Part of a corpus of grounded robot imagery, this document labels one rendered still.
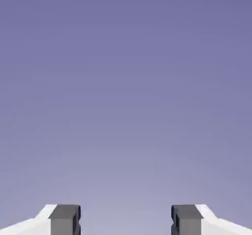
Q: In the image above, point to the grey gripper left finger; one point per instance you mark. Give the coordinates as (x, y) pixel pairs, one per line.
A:
(61, 221)

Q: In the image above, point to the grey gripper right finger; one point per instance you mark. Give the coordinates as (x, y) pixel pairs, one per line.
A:
(189, 221)

